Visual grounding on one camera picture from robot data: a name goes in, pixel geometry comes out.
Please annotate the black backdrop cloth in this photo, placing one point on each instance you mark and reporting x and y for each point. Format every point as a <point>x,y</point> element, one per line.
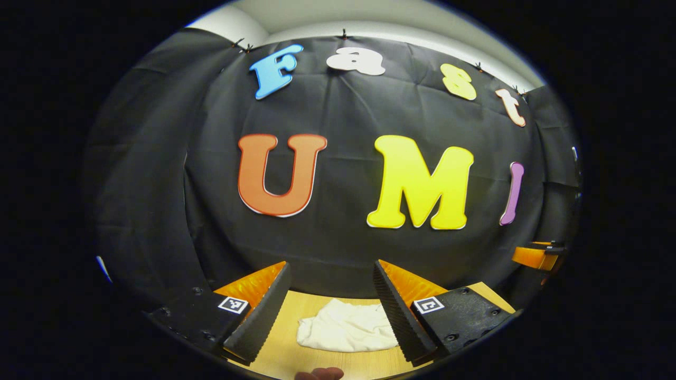
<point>343,105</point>

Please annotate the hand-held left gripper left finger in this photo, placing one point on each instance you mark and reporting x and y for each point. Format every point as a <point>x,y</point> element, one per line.
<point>264,316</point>

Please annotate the computer monitor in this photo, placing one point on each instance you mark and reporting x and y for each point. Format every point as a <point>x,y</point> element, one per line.
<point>103,268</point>

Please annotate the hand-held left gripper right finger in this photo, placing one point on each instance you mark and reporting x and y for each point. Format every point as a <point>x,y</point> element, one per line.
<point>398,316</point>

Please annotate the cream sweatshirt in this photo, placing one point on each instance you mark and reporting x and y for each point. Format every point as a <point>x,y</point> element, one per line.
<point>343,330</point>

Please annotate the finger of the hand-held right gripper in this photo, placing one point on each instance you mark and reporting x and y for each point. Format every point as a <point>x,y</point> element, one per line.
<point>531,257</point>

